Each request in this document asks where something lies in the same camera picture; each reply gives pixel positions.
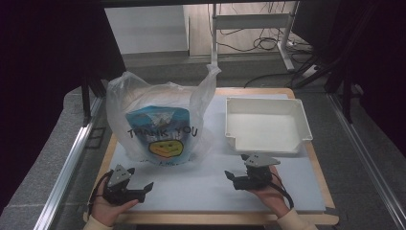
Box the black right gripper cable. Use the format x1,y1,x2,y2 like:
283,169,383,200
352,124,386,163
269,172,295,211

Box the pale blue table mat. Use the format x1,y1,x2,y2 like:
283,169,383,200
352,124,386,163
108,93,327,214

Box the person's left hand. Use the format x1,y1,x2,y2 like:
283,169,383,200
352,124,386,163
90,178,140,228

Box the black floor bracket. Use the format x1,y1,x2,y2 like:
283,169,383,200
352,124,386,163
85,126,107,150

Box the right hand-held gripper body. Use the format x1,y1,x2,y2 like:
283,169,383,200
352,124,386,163
235,152,282,192

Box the white metal desk frame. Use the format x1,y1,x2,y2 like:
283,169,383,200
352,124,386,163
209,0,301,75

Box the black metal stand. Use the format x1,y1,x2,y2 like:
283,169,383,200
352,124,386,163
79,72,107,127

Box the long black floor cable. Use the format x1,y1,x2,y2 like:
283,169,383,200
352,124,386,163
243,72,296,89

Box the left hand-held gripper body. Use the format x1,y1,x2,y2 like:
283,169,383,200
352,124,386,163
102,164,143,206

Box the person's right hand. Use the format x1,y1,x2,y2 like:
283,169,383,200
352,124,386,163
248,165,292,219

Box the blue snack pouch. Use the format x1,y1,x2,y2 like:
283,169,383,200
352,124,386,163
124,104,192,166

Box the white plastic tray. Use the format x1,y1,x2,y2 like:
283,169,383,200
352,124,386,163
224,97,314,155

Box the clear printed plastic bag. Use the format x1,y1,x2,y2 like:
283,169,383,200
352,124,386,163
105,63,222,168

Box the aluminium rail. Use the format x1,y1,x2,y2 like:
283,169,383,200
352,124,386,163
33,97,103,230
327,93,406,230

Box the black floor cables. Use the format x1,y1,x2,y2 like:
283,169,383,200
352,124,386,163
218,0,315,56

